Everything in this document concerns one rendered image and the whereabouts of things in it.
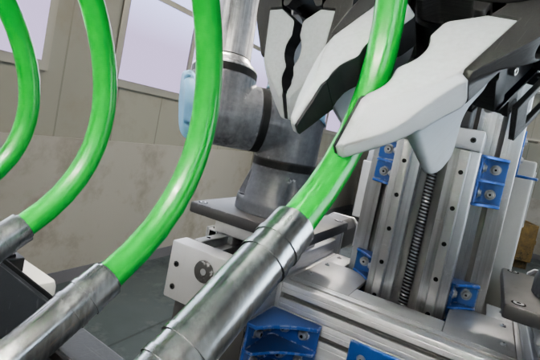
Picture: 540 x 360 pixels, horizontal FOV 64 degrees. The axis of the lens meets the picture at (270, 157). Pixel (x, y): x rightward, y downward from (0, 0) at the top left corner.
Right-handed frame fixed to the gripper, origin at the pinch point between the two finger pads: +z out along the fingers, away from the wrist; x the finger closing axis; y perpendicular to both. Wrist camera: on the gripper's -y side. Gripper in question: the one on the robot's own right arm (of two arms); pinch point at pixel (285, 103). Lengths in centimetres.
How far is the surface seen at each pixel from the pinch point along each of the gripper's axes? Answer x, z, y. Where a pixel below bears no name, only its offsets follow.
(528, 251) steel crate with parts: -3, 97, 625
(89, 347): 13.6, 26.5, -4.7
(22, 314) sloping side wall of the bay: 19.0, 24.4, -8.9
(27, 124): 11.3, 5.4, -14.9
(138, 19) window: 218, -48, 144
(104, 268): -4.4, 9.7, -18.4
